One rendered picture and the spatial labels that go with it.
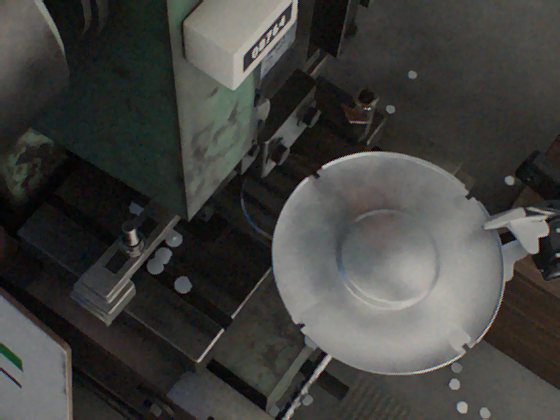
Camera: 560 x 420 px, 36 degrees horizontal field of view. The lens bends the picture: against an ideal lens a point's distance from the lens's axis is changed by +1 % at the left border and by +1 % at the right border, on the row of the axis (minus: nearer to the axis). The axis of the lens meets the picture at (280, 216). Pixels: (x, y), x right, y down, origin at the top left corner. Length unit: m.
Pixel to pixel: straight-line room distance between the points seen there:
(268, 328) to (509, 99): 1.19
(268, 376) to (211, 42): 0.69
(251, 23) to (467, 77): 1.69
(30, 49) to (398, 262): 0.66
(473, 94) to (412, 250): 1.14
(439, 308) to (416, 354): 0.07
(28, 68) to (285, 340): 0.73
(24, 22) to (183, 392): 0.73
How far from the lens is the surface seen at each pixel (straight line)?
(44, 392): 1.46
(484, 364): 1.89
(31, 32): 0.49
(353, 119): 1.14
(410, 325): 1.04
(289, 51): 0.89
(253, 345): 1.15
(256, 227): 1.06
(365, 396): 1.65
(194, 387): 1.14
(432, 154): 1.30
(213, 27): 0.52
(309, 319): 1.02
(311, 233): 1.06
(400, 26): 2.24
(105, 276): 1.08
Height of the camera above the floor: 1.75
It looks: 65 degrees down
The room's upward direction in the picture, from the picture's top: 8 degrees clockwise
